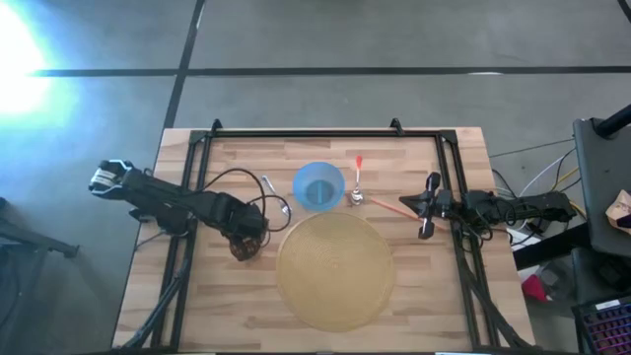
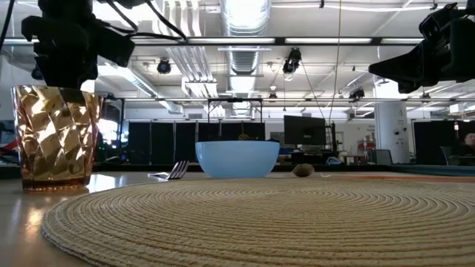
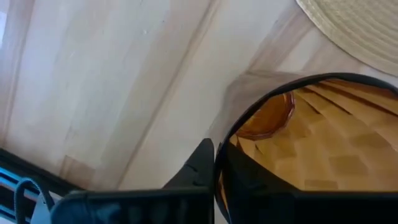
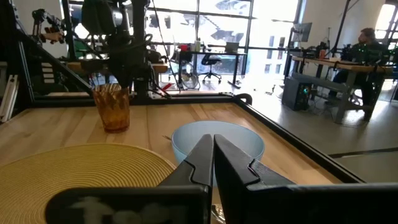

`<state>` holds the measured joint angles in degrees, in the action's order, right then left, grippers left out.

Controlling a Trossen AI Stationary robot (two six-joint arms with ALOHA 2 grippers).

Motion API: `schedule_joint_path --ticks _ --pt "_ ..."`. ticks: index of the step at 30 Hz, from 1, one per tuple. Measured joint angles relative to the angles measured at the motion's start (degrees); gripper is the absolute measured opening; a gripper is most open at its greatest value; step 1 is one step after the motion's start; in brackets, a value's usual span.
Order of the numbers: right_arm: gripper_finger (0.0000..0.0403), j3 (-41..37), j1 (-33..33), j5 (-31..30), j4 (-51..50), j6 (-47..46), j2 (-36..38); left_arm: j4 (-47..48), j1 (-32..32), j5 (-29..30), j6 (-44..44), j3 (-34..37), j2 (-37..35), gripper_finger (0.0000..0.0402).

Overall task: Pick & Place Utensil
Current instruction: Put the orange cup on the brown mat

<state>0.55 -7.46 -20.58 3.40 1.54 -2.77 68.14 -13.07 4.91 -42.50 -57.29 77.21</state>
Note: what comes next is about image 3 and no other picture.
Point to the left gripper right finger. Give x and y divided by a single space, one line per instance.
245 174

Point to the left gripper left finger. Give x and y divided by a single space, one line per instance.
199 168

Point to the amber glass cup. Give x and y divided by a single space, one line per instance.
342 130

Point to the round woven placemat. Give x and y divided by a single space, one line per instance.
367 28

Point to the black aluminium table frame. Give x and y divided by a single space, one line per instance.
31 174

